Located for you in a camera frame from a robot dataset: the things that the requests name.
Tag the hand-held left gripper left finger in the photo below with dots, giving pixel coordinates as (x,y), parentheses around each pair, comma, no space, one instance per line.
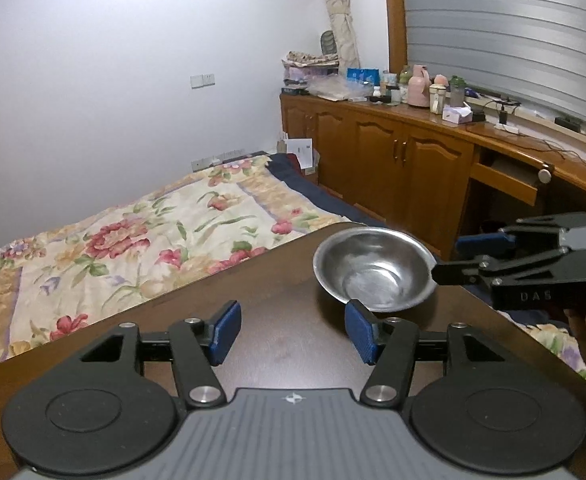
(225,332)

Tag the blue box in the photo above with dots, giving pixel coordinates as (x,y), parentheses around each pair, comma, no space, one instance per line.
(362,76)

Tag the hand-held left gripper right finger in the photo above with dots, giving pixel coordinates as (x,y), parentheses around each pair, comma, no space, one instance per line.
(360,332)

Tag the white power strip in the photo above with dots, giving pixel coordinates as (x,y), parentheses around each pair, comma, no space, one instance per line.
(508,128)

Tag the white drawer knob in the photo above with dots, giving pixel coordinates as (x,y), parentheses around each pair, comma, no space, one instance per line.
(544,175)

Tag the purple tissue box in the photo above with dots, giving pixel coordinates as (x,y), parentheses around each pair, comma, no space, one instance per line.
(457,115)

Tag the white paper bag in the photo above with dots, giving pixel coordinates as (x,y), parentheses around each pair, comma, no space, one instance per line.
(298,152)

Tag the cream lace curtain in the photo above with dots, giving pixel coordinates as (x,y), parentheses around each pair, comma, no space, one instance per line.
(340,15)

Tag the clear plastic bag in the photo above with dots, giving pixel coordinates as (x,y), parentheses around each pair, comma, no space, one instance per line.
(335,89)

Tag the folded cloth pile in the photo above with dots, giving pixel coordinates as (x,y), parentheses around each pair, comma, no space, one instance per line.
(310,59)

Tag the white wall switch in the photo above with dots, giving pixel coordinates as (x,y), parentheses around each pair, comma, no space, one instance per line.
(202,80)

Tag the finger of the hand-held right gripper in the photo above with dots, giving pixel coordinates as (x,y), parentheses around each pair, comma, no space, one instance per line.
(478,243)
(453,272)

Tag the grey ribbed fan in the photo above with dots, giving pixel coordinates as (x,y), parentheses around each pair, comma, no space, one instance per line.
(329,42)

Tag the floral blanket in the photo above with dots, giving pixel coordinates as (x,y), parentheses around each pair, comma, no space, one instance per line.
(148,245)

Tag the white bottle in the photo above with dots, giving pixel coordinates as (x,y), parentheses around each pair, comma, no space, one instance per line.
(437,100)

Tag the pink jug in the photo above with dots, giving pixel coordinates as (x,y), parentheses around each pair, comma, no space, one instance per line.
(418,87)

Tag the wooden cabinet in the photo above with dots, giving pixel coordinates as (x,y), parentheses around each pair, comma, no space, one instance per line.
(398,160)

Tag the black charger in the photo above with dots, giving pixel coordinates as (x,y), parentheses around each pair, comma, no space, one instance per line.
(502,116)

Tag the grey window blind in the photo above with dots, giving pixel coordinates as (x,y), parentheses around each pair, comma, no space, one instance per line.
(503,35)

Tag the dark blue bedding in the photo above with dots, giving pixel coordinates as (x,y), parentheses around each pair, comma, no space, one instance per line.
(318,195)

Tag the stainless steel bowl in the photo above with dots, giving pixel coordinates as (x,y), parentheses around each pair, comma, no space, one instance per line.
(373,270)

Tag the green lid bottle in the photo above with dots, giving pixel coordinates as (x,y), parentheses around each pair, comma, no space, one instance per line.
(456,92)

